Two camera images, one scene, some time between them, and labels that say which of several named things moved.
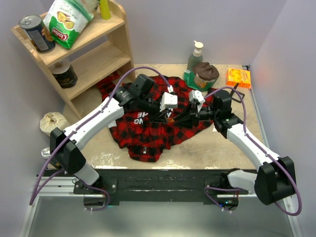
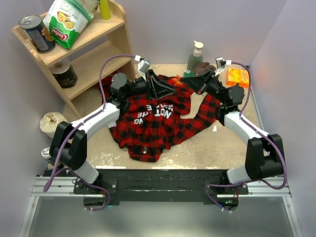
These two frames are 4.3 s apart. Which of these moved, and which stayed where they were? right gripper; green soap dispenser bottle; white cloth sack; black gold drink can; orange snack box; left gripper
Moved: left gripper; right gripper
Stayed: orange snack box; green soap dispenser bottle; white cloth sack; black gold drink can
